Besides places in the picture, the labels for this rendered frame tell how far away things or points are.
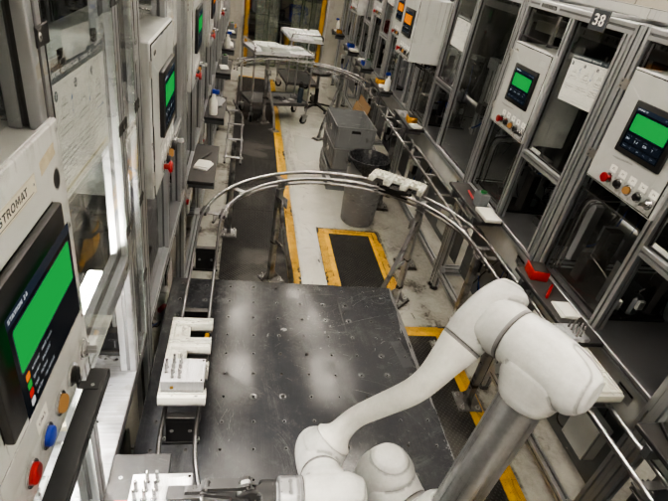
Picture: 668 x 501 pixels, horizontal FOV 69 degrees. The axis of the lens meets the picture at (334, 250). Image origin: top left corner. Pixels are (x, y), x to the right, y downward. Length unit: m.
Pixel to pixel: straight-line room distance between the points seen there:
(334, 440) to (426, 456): 0.59
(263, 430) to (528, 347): 1.01
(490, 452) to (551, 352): 0.28
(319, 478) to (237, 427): 0.62
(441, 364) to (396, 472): 0.40
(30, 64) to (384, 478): 1.19
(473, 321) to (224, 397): 1.04
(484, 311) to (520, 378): 0.16
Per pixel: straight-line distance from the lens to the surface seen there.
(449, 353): 1.14
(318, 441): 1.31
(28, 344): 0.69
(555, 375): 1.06
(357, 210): 4.28
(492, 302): 1.13
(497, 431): 1.18
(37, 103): 0.78
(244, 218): 4.23
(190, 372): 1.60
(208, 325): 1.83
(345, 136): 4.79
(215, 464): 1.70
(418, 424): 1.91
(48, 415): 0.87
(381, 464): 1.43
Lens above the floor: 2.10
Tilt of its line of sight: 32 degrees down
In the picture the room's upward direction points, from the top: 11 degrees clockwise
